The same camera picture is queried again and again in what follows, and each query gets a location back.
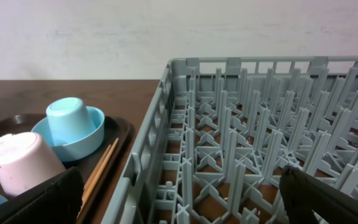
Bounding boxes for grey plastic dishwasher rack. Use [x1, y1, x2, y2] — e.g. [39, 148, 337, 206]
[102, 56, 358, 223]

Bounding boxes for light blue cup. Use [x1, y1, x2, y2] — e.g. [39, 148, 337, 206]
[46, 97, 96, 146]

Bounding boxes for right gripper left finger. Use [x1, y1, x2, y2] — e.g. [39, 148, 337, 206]
[0, 167, 84, 223]

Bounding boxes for white plastic cup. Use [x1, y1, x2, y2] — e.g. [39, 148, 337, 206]
[0, 132, 65, 197]

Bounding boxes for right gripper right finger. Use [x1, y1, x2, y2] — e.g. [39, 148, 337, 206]
[279, 165, 358, 224]

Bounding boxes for dark brown serving tray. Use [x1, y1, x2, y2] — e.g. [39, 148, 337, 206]
[0, 114, 134, 223]

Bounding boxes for light blue bowl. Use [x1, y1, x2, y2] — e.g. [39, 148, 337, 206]
[31, 106, 106, 162]

